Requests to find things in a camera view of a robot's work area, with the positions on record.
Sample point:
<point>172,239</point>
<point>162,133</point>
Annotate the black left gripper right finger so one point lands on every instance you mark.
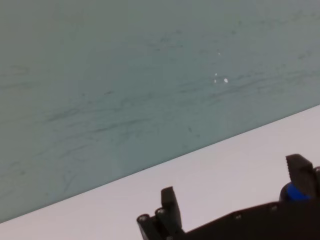
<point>302,175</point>

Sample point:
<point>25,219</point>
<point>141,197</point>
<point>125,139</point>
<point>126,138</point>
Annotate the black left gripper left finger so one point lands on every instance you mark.
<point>170,205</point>

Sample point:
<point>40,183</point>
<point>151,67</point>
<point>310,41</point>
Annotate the blue button black base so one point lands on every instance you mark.
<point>293,193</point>

